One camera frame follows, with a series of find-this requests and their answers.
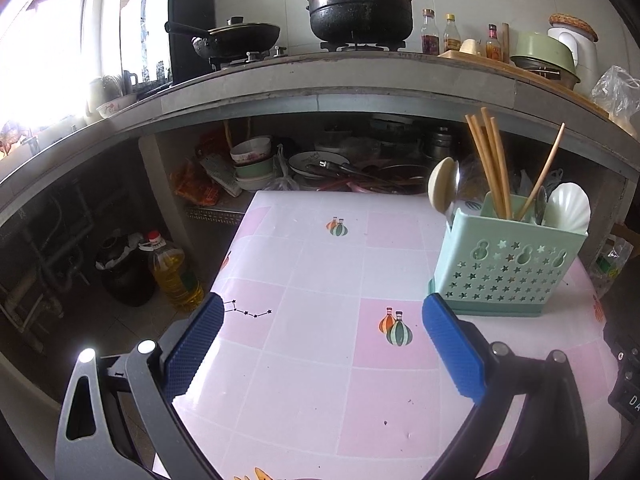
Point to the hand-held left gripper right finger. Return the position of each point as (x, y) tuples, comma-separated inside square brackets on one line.
[(455, 350)]

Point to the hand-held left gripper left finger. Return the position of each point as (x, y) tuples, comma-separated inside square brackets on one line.
[(192, 345)]

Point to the green star-cutout utensil holder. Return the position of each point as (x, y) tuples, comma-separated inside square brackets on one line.
[(500, 280)]

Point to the white shell-shaped scoop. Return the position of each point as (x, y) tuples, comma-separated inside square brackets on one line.
[(567, 210)]

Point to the beige plastic spoon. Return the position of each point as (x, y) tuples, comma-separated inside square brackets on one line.
[(440, 185)]

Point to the metal spoon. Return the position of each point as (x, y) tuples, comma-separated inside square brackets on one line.
[(540, 205), (461, 182)]

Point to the wooden chopstick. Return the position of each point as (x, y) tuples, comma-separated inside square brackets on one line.
[(487, 170), (493, 160), (501, 167), (481, 166), (542, 170)]

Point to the large cooking oil bottle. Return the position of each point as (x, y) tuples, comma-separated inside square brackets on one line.
[(172, 275)]

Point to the plastic bag with green items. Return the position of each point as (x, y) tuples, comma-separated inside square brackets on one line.
[(612, 270)]

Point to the pink patterned tablecloth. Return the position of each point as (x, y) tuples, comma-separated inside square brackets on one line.
[(325, 360)]

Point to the orange plastic bag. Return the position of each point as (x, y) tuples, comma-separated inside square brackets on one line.
[(192, 185)]

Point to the grey drain pipes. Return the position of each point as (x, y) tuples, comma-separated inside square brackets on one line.
[(55, 260)]

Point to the grey plastic packet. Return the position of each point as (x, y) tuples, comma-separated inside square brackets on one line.
[(222, 175)]

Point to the green bowl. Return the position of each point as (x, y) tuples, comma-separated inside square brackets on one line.
[(257, 170)]

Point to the white plastic bag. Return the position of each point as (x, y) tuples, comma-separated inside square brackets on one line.
[(550, 180)]

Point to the white printed bowl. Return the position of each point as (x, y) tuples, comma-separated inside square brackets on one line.
[(250, 152)]

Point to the small steel pot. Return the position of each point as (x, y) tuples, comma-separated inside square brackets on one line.
[(439, 145)]

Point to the white plate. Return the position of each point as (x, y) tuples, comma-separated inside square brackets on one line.
[(310, 160)]

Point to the white bowl with red print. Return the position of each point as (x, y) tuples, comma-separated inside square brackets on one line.
[(110, 109)]

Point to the black mug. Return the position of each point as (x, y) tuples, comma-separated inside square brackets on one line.
[(131, 82)]

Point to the steel mug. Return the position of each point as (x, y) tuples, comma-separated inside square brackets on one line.
[(105, 90)]

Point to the clear plastic bag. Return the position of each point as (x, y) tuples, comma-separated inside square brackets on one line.
[(617, 90)]

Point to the steel basin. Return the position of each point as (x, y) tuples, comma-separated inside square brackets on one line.
[(567, 80)]

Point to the grey concrete counter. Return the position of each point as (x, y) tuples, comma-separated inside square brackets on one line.
[(350, 80)]

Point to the small beige container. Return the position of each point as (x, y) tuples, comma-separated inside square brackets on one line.
[(471, 47)]

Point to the white kettle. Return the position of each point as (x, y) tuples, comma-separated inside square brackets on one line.
[(585, 60)]

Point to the black frying pan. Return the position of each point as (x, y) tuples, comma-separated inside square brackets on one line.
[(240, 42)]

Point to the red sauce bottle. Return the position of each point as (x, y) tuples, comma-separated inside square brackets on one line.
[(493, 45)]

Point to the wooden stick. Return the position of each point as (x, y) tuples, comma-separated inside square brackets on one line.
[(506, 42)]

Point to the green basin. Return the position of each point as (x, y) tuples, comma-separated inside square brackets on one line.
[(540, 50)]

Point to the yellow-capped oil bottle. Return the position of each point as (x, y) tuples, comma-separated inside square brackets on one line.
[(453, 35)]

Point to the brown-capped sauce bottle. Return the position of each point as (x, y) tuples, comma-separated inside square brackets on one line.
[(431, 35)]

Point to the glass pan lid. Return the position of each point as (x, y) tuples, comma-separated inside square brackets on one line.
[(242, 29)]

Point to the gas stove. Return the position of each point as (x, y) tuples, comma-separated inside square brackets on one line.
[(350, 47)]

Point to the window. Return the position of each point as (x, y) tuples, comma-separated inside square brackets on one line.
[(40, 60)]

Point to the black countertop appliance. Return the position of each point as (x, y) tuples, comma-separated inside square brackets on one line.
[(190, 10)]

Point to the woven wicker lid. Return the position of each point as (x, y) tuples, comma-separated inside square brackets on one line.
[(572, 22)]

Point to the large black pot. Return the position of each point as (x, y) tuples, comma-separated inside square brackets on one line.
[(360, 15)]

